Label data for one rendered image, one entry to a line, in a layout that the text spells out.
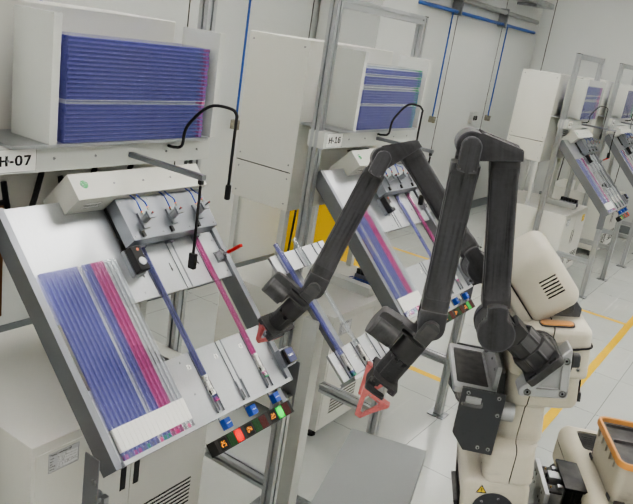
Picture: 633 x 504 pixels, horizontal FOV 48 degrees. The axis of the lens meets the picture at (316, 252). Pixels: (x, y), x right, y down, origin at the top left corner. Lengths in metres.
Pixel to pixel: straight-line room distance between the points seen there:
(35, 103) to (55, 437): 0.88
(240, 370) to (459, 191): 0.99
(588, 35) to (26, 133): 8.06
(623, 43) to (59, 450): 8.18
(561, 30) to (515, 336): 8.15
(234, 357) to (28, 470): 0.63
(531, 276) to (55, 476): 1.37
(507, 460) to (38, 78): 1.47
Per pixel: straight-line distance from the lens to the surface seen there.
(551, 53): 9.52
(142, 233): 2.07
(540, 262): 1.63
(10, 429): 2.15
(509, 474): 1.84
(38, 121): 1.95
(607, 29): 9.38
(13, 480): 2.19
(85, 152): 2.05
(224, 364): 2.12
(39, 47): 1.93
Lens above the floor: 1.76
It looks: 17 degrees down
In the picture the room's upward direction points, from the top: 9 degrees clockwise
